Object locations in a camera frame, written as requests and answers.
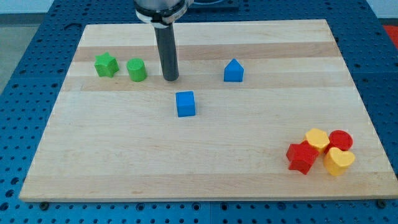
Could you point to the yellow heart block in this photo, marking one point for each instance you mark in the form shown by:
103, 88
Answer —
336, 161

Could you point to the green cylinder block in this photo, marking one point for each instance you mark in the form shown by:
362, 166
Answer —
136, 69

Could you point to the light wooden board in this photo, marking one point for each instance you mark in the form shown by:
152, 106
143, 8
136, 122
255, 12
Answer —
116, 140

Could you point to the blue cube block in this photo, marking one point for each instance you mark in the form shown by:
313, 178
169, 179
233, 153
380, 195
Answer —
185, 102

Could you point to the blue house-shaped triangle block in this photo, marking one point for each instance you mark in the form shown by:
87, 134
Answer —
233, 72

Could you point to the red star block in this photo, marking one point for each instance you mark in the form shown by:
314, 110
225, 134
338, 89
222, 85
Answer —
301, 157

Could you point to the red cylinder block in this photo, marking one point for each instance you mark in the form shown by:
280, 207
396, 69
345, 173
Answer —
340, 139

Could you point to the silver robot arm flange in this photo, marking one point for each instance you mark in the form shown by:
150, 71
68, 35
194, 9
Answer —
161, 12

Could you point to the green star block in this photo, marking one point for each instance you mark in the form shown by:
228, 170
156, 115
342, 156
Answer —
106, 65

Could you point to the yellow hexagon block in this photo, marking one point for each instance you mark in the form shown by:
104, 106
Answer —
318, 139

